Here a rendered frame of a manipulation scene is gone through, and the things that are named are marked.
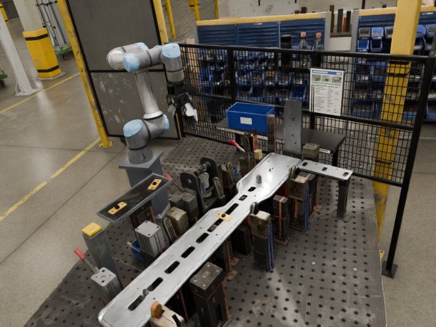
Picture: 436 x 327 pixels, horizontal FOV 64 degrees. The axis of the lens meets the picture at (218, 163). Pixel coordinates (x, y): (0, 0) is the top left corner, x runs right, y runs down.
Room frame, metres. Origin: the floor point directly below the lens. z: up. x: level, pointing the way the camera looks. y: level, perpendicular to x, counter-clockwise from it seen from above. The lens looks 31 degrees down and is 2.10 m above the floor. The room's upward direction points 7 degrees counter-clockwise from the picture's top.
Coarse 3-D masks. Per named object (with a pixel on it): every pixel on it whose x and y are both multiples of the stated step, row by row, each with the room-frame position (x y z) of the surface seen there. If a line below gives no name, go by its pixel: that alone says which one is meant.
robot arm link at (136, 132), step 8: (136, 120) 1.90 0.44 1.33; (128, 128) 1.82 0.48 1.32; (136, 128) 1.82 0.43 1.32; (144, 128) 1.85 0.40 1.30; (128, 136) 1.81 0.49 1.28; (136, 136) 1.81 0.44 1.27; (144, 136) 1.83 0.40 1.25; (128, 144) 1.82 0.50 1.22; (136, 144) 1.81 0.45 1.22; (144, 144) 1.83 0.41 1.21
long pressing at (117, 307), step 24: (264, 168) 1.73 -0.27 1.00; (288, 168) 1.69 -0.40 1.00; (240, 192) 1.51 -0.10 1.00; (264, 192) 1.49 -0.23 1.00; (240, 216) 1.32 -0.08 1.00; (192, 240) 1.20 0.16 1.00; (216, 240) 1.18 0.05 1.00; (168, 264) 1.07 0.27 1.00; (192, 264) 1.05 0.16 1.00; (144, 288) 0.96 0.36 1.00; (168, 288) 0.94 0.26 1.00; (120, 312) 0.86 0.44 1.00; (144, 312) 0.84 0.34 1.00
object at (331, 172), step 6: (306, 162) 1.73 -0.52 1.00; (312, 162) 1.72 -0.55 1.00; (300, 168) 1.68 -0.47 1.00; (306, 168) 1.67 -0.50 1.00; (312, 168) 1.66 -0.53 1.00; (318, 168) 1.65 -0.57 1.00; (330, 168) 1.64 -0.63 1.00; (336, 168) 1.63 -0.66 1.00; (342, 168) 1.62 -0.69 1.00; (318, 174) 1.61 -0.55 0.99; (324, 174) 1.59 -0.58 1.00; (330, 174) 1.58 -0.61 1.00; (336, 174) 1.57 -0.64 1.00; (342, 174) 1.57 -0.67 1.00; (348, 174) 1.56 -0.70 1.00
